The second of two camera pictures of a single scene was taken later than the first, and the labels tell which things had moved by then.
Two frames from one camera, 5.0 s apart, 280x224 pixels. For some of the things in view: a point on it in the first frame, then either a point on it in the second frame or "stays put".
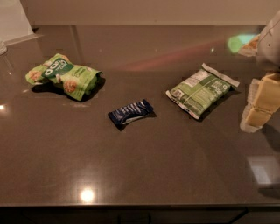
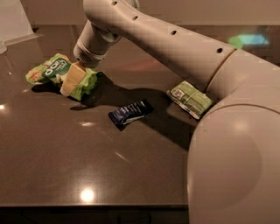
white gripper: [270, 46] to [86, 55]
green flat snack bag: [199, 91] stays put
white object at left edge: [14, 24] stays put
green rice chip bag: [77, 80] stays put
